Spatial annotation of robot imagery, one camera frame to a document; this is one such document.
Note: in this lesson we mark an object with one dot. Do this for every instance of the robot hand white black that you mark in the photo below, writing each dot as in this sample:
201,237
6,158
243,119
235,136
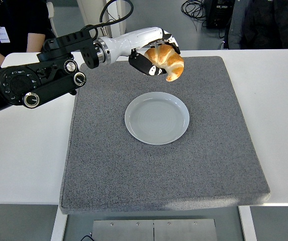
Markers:
128,40

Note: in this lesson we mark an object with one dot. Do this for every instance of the croissant bread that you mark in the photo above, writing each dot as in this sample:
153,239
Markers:
171,60

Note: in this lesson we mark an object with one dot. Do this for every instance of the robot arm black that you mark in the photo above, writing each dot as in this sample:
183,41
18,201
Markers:
53,88

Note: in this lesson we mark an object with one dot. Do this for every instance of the grey round plate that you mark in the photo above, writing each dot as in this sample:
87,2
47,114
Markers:
156,120

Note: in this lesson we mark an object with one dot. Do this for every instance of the grey metal plate with screws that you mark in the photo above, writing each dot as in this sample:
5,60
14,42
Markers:
153,231

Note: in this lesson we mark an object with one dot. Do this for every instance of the white cabinet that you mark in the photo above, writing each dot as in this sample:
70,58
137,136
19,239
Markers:
91,12

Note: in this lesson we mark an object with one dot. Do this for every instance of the black electronics box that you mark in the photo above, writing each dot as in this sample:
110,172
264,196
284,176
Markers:
219,15

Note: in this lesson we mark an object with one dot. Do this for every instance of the person with id badge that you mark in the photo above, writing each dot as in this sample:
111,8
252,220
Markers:
15,15

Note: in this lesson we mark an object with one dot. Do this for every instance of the id badge card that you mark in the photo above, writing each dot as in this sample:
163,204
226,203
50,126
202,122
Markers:
2,34

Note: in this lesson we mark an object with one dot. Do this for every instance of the person in dark jacket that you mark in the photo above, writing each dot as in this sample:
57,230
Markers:
264,25

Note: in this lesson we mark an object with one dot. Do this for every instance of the grey felt mat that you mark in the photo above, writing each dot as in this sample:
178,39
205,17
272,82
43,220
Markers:
158,175

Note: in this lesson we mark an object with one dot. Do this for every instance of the white table leg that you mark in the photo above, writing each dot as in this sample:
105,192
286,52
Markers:
248,223
58,226

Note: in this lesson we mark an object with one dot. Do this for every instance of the white post with base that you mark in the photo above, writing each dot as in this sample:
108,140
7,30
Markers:
116,10

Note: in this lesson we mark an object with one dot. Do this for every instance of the white chair frame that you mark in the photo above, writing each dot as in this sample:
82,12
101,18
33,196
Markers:
50,12

